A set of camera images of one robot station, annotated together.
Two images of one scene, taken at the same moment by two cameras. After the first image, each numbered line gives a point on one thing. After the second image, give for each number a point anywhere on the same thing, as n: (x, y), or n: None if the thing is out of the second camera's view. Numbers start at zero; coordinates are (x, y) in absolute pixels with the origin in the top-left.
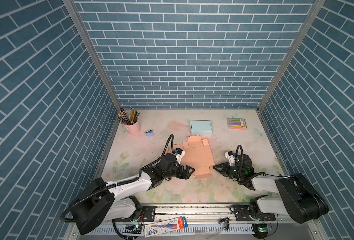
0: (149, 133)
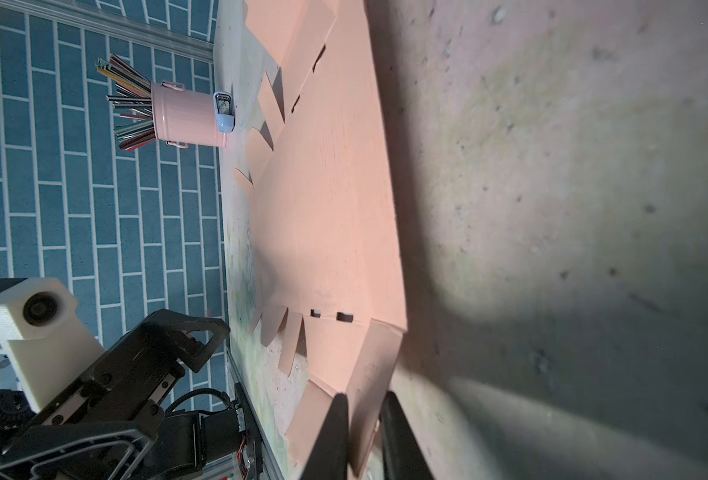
0: (223, 107)
